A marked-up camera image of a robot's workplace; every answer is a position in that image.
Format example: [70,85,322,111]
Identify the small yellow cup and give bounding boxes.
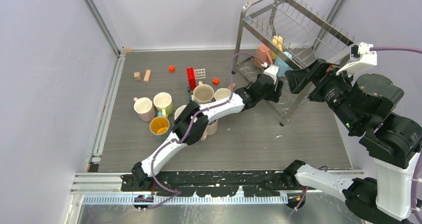
[271,36,284,51]

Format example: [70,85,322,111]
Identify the black glossy mug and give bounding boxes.
[214,88,231,101]

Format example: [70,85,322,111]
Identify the steel dish rack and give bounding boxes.
[232,0,355,127]

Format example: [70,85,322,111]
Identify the light blue cup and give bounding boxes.
[274,57,292,77]

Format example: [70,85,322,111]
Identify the white window grid piece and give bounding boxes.
[194,69,206,80]

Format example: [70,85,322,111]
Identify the red duplo block tower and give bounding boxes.
[187,67,197,92]

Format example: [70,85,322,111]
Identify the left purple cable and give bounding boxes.
[145,52,269,210]

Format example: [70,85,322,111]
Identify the blue patterned mug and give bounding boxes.
[149,112,170,142]

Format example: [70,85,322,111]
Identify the tan wooden block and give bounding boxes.
[143,70,152,83]

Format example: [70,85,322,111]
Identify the brown wooden block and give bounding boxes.
[227,83,236,91]

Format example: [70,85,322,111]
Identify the small tan wooden cube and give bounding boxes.
[133,72,142,80]

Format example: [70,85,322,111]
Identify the pale yellow mug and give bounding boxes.
[153,92,174,117]

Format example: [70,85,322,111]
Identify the small salmon cup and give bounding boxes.
[253,44,276,68]

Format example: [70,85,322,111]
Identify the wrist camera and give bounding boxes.
[263,65,279,85]
[336,42,378,77]

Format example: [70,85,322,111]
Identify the pink faceted mug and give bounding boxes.
[133,97,156,122]

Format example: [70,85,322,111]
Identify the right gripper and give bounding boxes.
[282,55,360,129]

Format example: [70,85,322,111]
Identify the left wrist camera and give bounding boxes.
[263,65,279,85]

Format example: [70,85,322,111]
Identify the pink cup rack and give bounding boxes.
[201,119,218,141]

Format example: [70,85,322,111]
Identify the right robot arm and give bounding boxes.
[284,59,422,224]

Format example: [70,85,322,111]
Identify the dark red cup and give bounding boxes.
[174,105,186,120]

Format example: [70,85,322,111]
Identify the orange cube far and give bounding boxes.
[168,66,176,73]

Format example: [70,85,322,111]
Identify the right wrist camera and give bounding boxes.
[336,42,378,77]

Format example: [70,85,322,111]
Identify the cream floral mug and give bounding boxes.
[193,81,214,105]

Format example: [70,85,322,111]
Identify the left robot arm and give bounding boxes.
[131,74,284,191]

